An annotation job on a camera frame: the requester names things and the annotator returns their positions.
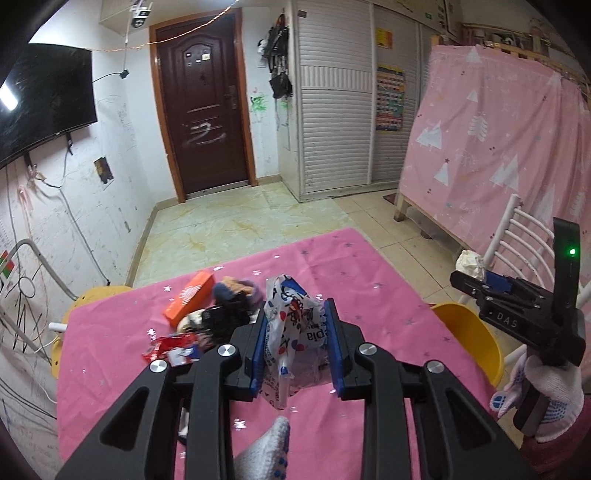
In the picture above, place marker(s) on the dark brown door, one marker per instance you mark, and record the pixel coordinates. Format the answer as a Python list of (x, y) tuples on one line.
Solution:
[(203, 115)]

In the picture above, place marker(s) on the red green sticker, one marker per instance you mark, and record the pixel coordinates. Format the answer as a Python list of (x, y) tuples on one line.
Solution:
[(5, 267)]

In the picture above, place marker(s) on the colourful grid poster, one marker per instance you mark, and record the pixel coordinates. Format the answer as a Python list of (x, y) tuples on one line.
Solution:
[(390, 99)]

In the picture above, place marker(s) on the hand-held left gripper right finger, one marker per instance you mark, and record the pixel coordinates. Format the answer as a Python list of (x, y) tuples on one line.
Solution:
[(333, 350)]

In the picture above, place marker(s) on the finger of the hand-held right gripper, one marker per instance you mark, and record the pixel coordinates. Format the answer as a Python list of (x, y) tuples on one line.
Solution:
[(498, 282), (471, 286)]

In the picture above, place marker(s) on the pink tree print curtain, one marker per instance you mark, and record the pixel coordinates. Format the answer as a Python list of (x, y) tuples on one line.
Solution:
[(485, 138)]

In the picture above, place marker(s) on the grey metal tube frame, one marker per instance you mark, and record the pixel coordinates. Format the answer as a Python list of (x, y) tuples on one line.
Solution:
[(44, 256)]

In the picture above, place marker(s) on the black crumpled object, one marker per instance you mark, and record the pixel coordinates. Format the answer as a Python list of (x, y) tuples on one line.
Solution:
[(221, 318)]

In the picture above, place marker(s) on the black wall television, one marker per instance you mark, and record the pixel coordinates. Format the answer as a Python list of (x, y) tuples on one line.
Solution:
[(46, 97)]

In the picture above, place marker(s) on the person's left hand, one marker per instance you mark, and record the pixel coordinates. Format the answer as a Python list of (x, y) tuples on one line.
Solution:
[(268, 452)]

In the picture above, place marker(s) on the yellow orange poster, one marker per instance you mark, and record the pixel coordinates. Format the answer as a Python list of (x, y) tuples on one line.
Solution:
[(383, 38)]

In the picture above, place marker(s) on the red snack wrapper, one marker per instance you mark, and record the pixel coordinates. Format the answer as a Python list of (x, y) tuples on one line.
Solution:
[(171, 348)]

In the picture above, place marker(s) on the white metal chair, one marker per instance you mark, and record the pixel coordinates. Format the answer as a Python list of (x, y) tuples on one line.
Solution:
[(508, 217)]

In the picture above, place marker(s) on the white paper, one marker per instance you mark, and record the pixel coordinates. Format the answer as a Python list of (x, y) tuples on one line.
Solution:
[(468, 265)]

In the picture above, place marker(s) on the printed white plastic bag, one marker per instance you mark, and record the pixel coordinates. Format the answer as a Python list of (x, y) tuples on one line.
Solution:
[(295, 332)]

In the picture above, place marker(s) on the white security camera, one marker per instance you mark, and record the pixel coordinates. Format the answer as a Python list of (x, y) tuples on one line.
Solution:
[(140, 14)]

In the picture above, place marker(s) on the black hanging bags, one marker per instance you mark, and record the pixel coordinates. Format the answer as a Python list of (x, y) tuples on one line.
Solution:
[(277, 55)]

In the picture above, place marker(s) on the yellow plastic chair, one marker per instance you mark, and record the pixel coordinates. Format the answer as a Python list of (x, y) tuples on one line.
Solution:
[(92, 295), (475, 337)]

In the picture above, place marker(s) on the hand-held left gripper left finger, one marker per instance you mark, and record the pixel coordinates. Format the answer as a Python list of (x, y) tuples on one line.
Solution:
[(258, 355)]

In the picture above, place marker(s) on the pink star tablecloth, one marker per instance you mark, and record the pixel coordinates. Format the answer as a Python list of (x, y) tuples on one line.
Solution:
[(369, 277)]

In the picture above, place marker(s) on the cream round object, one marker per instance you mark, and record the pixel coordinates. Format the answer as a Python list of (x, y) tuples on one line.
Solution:
[(188, 321)]

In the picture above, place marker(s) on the person's right hand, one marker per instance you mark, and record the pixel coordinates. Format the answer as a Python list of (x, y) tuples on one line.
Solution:
[(558, 392)]

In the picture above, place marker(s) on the person's dark red clothing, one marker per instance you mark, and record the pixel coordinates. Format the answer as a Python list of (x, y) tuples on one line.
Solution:
[(549, 461)]

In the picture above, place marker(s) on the multicoloured sock ball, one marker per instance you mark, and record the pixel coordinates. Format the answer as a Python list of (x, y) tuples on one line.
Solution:
[(231, 288)]

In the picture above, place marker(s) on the white slatted wardrobe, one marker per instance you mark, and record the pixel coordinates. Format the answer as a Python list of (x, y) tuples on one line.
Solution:
[(332, 138)]

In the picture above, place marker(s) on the orange cardboard box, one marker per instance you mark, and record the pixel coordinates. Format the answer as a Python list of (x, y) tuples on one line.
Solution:
[(187, 297)]

